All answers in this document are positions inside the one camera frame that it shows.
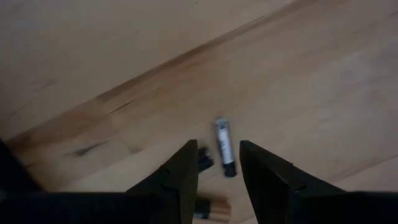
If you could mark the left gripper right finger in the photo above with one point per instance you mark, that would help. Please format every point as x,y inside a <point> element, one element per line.
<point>273,193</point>

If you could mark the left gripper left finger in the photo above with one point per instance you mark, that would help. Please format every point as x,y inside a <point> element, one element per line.
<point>174,193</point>

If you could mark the small black cap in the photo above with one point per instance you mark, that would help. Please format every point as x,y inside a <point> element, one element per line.
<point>206,159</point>

